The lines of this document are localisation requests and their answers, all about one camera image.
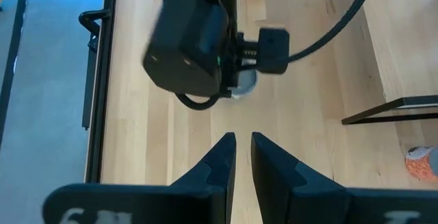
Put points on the black frame clamp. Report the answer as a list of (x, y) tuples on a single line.
[(85, 16)]

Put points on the black aluminium table frame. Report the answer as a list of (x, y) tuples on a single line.
[(103, 80)]

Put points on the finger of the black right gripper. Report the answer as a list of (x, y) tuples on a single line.
[(273, 49)]

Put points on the orange patterned label can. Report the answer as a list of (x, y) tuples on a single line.
[(421, 165)]

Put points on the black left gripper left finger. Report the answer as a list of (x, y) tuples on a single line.
[(205, 196)]

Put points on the wooden shelf board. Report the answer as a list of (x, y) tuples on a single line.
[(403, 28)]

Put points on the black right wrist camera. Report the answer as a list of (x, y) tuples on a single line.
[(188, 39)]

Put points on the white and teal labelled can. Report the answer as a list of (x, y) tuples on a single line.
[(246, 81)]

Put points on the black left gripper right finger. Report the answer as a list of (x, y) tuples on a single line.
[(301, 196)]

